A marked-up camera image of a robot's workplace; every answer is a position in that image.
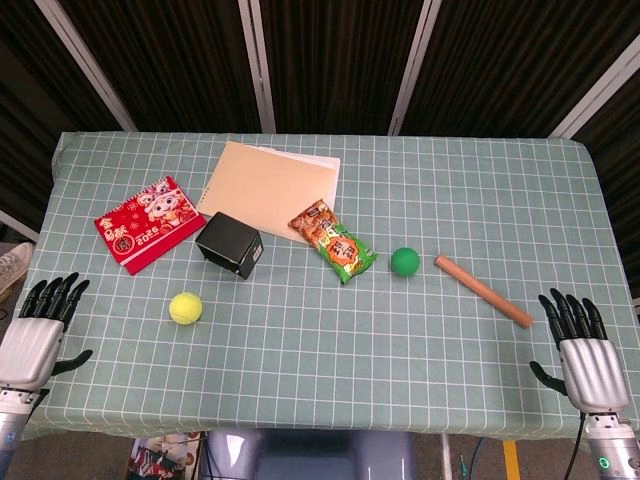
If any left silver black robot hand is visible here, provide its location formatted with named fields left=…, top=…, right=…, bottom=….
left=0, top=272, right=94, bottom=390

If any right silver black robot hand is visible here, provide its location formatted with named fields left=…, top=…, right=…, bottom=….
left=529, top=288, right=631, bottom=413

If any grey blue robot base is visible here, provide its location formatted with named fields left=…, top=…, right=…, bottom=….
left=205, top=428, right=417, bottom=480

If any yellow tennis ball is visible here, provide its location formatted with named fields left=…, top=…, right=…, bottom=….
left=168, top=292, right=204, bottom=327

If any green ball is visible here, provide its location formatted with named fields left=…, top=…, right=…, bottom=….
left=390, top=246, right=421, bottom=277

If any small black box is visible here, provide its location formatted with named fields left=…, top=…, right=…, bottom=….
left=194, top=211, right=265, bottom=281

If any white sneaker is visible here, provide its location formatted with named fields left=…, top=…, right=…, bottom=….
left=0, top=241, right=36, bottom=303

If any brown wooden stick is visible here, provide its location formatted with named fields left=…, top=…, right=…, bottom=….
left=433, top=255, right=534, bottom=330

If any red 2026 desk calendar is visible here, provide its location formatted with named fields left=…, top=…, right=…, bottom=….
left=94, top=176, right=207, bottom=276

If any green checkered tablecloth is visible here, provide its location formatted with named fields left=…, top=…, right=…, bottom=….
left=19, top=130, right=640, bottom=443

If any beige notebook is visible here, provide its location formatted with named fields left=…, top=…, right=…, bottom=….
left=195, top=140, right=342, bottom=241

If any green orange snack packet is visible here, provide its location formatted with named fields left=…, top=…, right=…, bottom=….
left=288, top=199, right=379, bottom=286

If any black cable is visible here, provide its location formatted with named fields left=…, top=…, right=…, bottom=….
left=563, top=417, right=587, bottom=480

